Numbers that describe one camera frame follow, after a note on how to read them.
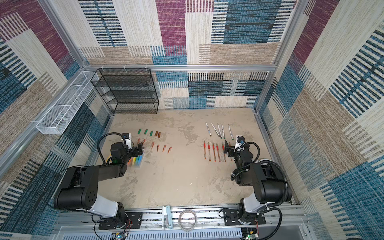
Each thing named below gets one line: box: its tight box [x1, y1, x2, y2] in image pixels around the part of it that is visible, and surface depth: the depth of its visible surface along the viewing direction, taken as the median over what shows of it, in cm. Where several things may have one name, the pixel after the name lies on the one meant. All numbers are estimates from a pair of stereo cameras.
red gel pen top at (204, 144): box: [203, 140, 207, 160], surface depth 101 cm
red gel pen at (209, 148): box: [207, 142, 211, 162], surface depth 101 cm
